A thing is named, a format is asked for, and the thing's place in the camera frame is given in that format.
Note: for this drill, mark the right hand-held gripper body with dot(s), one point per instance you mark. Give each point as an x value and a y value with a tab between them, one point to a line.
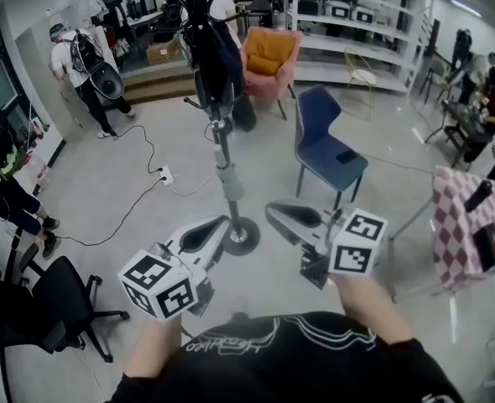
352	258

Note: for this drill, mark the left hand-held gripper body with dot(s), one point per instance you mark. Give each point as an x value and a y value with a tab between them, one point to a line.
159	286

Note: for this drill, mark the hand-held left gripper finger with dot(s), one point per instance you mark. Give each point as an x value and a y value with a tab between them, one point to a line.
214	227

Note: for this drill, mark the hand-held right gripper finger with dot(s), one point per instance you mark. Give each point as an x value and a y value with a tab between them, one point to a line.
281	225

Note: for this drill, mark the black coat rack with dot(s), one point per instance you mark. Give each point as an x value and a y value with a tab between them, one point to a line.
236	214

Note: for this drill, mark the grey umbrella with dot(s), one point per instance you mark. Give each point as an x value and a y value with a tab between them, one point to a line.
231	179

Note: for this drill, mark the person's left forearm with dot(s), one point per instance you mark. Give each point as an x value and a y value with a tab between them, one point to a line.
155	346

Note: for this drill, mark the person's right forearm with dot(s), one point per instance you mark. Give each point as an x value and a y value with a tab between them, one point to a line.
369	309

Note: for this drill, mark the white power strip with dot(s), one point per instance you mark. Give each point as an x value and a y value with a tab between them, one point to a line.
165	175

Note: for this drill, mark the blue chair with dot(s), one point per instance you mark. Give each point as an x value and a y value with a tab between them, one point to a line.
319	141

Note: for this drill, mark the black phone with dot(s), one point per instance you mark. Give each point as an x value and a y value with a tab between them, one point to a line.
346	156

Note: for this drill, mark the black office chair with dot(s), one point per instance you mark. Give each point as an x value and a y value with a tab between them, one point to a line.
58	300

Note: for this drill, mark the pink checkered tablecloth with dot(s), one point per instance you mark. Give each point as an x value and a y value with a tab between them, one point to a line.
457	233

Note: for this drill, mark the person's black printed shirt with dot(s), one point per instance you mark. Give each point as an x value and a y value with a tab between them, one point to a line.
293	367

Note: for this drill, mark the dark flat box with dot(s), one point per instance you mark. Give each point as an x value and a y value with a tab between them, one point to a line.
488	246

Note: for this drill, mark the pink armchair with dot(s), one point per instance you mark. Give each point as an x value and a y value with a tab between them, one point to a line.
268	84

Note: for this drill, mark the black cylindrical object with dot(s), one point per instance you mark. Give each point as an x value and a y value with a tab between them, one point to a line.
479	195

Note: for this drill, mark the wooden step platform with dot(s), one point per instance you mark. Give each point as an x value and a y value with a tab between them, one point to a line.
159	84

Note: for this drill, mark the small orange pillow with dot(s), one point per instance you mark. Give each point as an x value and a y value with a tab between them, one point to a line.
263	63

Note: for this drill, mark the dark jacket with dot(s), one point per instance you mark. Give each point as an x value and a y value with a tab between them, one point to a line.
220	57

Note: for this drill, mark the cardboard box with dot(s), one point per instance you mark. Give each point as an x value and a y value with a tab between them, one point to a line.
163	53

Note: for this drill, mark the large orange cushion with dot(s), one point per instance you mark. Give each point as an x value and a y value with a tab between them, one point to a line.
270	42

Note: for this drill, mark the white shelving unit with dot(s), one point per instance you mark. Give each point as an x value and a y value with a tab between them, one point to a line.
356	48

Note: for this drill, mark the black backpack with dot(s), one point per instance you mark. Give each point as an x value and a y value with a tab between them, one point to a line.
96	69

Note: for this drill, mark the white storage box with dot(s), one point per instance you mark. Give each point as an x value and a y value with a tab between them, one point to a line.
340	12
364	16

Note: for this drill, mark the ceiling light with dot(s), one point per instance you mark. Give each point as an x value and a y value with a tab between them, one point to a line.
465	7

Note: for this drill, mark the metal table frame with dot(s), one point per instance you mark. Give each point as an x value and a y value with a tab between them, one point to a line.
411	233

